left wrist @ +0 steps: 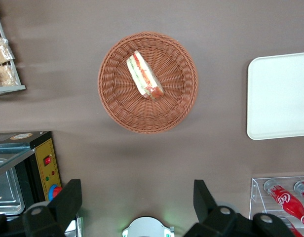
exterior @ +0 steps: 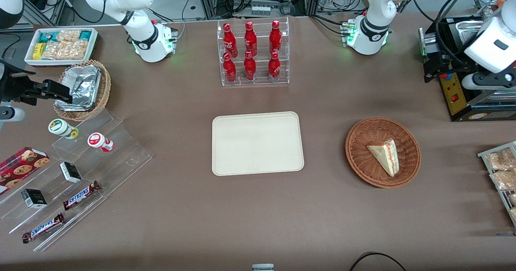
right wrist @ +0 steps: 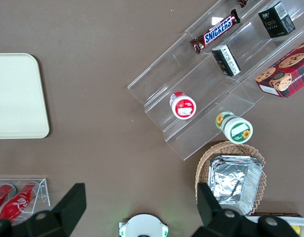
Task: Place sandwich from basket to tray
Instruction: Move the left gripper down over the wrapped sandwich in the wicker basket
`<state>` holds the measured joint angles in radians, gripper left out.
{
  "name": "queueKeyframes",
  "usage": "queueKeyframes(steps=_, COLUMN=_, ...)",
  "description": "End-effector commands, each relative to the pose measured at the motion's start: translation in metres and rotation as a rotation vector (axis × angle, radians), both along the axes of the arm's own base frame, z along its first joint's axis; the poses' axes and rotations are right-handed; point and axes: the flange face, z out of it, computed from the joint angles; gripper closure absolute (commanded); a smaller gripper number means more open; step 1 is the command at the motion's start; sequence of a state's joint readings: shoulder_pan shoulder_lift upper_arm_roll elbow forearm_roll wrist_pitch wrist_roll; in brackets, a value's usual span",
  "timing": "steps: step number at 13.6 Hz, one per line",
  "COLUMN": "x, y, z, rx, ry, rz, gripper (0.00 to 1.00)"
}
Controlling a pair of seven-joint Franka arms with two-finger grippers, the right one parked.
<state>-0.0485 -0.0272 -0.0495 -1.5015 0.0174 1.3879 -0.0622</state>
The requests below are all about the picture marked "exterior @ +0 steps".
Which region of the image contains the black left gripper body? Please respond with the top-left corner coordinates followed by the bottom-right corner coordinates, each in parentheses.
top-left (445, 56), bottom-right (484, 80)

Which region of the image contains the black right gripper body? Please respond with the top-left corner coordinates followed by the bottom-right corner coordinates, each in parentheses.
top-left (0, 60), bottom-right (40, 104)

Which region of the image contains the triangular sandwich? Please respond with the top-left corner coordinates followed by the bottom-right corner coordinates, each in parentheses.
top-left (366, 139), bottom-right (400, 178)

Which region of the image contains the silver foil tray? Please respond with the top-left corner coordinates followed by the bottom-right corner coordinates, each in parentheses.
top-left (54, 65), bottom-right (102, 112)

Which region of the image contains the tan wicker basket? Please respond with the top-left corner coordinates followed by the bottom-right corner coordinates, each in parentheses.
top-left (53, 60), bottom-right (112, 122)

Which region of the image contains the round brown wicker basket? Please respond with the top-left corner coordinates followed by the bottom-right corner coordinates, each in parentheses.
top-left (345, 117), bottom-right (422, 189)

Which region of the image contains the tray of packaged crackers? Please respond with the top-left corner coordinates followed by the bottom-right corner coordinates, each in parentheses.
top-left (477, 141), bottom-right (516, 228)

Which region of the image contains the beige plastic tray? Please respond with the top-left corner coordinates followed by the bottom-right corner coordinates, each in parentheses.
top-left (212, 111), bottom-right (305, 177)

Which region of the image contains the green lid yogurt cup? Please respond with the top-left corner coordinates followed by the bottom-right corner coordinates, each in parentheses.
top-left (48, 119), bottom-right (79, 140)

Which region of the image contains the silver box with green light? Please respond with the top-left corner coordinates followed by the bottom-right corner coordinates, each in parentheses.
top-left (418, 27), bottom-right (439, 58)

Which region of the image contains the white snack bin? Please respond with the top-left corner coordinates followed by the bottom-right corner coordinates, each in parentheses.
top-left (24, 27), bottom-right (99, 67)

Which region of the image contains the black yellow food warmer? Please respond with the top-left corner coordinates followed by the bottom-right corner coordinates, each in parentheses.
top-left (419, 0), bottom-right (516, 122)

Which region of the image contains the steel food pan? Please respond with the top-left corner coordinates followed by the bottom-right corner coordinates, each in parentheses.
top-left (454, 16), bottom-right (491, 42)

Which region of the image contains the clear bag of crackers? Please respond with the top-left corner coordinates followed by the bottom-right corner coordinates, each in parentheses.
top-left (42, 40), bottom-right (88, 60)
top-left (56, 30), bottom-right (82, 43)

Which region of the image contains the red lid yogurt cup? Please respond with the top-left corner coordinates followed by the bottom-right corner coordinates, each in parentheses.
top-left (87, 132), bottom-right (114, 153)

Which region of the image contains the small black box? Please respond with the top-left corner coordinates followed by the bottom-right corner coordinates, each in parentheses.
top-left (21, 189), bottom-right (48, 209)
top-left (60, 162), bottom-right (82, 183)

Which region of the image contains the red plaid cookie box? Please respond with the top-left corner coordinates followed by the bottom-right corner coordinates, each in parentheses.
top-left (0, 146), bottom-right (50, 195)

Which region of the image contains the clear acrylic stepped display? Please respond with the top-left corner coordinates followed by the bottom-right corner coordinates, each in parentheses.
top-left (0, 108), bottom-right (153, 252)

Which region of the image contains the snickers bar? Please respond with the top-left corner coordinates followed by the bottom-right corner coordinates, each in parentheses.
top-left (62, 181), bottom-right (101, 211)
top-left (22, 213), bottom-right (65, 244)

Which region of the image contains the clear bag of fried snacks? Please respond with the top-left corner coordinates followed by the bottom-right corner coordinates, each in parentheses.
top-left (489, 169), bottom-right (516, 191)
top-left (486, 148), bottom-right (516, 171)

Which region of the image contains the red cola bottle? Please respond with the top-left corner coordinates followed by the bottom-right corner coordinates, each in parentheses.
top-left (269, 20), bottom-right (282, 56)
top-left (223, 52), bottom-right (237, 83)
top-left (223, 23), bottom-right (238, 58)
top-left (244, 21), bottom-right (258, 57)
top-left (243, 51), bottom-right (257, 81)
top-left (268, 51), bottom-right (281, 81)

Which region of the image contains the clear acrylic bottle rack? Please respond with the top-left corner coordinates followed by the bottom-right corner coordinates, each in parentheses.
top-left (217, 17), bottom-right (290, 87)

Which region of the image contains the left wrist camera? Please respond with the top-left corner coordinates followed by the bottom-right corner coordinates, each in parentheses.
top-left (462, 73), bottom-right (516, 91)

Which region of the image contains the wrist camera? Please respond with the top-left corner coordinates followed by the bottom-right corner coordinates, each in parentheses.
top-left (462, 73), bottom-right (516, 91)
top-left (0, 106), bottom-right (25, 122)

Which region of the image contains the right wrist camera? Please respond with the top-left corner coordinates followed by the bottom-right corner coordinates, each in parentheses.
top-left (0, 106), bottom-right (25, 122)

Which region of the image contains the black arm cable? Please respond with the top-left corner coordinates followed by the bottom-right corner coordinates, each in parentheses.
top-left (411, 0), bottom-right (504, 67)

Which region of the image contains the black cable loop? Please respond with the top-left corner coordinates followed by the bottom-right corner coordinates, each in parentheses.
top-left (349, 252), bottom-right (408, 271)

